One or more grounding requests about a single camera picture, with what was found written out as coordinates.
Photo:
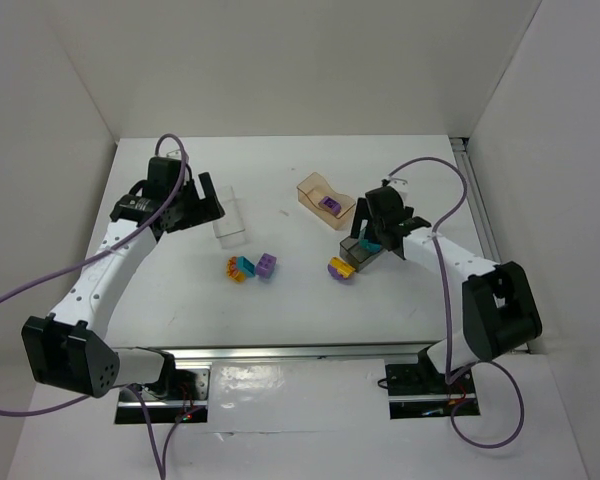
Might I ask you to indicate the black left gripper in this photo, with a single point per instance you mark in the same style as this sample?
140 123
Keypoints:
192 205

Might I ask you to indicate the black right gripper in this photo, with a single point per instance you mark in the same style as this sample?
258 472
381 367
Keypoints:
372 230

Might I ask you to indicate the purple rounded lego brick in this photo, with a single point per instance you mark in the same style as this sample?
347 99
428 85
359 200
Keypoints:
330 205

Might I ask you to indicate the teal rounded lego brick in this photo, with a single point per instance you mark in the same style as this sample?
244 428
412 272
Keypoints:
367 245

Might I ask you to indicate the dark grey translucent container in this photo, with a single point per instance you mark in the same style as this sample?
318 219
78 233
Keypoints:
356 255

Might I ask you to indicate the yellow lego brick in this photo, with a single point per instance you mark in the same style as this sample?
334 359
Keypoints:
342 266

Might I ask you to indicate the teal rectangular lego brick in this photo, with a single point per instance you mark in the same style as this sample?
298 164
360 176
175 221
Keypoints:
245 266

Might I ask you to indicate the purple square lego brick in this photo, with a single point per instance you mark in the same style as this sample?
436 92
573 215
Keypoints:
265 266

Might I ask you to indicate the purple half-round lego brick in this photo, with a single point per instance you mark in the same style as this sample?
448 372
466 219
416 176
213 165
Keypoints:
336 274

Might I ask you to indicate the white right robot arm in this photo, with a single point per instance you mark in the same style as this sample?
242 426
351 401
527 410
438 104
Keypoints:
429 249

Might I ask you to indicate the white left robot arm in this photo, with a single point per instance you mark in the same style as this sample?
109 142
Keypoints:
67 348

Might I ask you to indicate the clear plastic container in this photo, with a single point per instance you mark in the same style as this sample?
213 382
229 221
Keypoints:
229 230

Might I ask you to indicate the orange translucent plastic container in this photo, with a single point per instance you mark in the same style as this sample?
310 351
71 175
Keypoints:
313 188

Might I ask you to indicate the orange rounded lego brick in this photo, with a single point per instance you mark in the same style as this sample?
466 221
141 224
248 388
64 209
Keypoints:
233 272

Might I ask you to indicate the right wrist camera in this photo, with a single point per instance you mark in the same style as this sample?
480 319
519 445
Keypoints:
397 183

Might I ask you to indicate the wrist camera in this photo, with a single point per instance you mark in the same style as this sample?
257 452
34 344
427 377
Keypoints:
175 154
397 183

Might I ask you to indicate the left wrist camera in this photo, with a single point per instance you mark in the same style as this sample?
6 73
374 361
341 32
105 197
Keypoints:
175 154

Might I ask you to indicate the right aluminium side rail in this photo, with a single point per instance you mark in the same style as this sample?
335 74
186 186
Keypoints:
485 220

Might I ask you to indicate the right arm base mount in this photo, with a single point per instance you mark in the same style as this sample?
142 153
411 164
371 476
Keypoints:
411 395

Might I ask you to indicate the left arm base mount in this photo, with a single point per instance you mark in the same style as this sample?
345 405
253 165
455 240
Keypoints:
186 400

